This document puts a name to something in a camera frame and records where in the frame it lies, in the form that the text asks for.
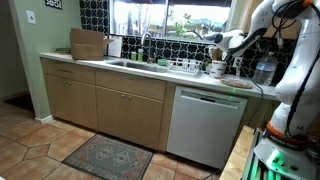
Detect stainless steel sink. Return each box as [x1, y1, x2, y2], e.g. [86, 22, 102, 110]
[107, 61, 168, 73]

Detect white dish rack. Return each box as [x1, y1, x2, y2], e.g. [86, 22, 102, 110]
[166, 58, 203, 76]

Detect green soap bottle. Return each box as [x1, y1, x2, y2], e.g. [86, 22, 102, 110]
[138, 48, 143, 61]

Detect green sponge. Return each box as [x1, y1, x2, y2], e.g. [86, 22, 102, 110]
[157, 59, 167, 66]

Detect white red utensil holder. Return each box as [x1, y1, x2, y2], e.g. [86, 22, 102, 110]
[209, 60, 226, 79]

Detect white paper sheet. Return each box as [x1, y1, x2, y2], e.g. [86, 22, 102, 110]
[108, 35, 122, 58]

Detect wooden upper cabinet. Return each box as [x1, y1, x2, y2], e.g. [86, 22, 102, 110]
[242, 0, 301, 40]

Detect patterned floor rug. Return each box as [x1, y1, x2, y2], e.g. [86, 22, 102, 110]
[63, 134, 153, 180]

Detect robot base with green lights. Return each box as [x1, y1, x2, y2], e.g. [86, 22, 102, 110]
[241, 131, 320, 180]

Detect green plate on counter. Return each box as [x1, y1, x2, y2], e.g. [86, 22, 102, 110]
[53, 48, 71, 54]

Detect kitchen window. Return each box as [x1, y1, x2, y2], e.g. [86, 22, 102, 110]
[109, 0, 232, 39]

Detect brown cardboard box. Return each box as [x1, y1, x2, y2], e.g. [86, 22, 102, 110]
[70, 28, 113, 60]

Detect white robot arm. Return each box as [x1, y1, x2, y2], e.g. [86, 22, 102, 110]
[207, 0, 320, 140]

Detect chrome kitchen faucet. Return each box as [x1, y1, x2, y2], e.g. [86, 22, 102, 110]
[141, 32, 155, 64]

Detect wooden robot cart top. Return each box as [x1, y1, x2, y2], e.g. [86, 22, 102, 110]
[219, 126, 254, 180]

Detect black white wall picture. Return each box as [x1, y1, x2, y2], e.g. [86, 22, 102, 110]
[45, 0, 62, 10]

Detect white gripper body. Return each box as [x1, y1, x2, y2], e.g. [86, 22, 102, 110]
[204, 29, 245, 52]

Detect clear plastic water bottle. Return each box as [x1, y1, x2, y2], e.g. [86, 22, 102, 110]
[253, 52, 278, 86]

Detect wooden utensils in holder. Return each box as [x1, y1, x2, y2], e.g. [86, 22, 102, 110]
[208, 45, 224, 61]

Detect white light switch plate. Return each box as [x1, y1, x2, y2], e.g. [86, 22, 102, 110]
[26, 10, 36, 24]

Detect black power cable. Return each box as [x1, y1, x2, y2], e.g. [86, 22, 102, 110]
[238, 63, 265, 131]

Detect white dishwasher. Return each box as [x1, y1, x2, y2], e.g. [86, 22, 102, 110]
[166, 86, 247, 169]

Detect white wall outlet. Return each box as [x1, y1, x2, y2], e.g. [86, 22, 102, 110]
[233, 57, 243, 68]

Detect wooden base cabinets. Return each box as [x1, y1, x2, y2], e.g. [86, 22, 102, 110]
[41, 58, 175, 151]

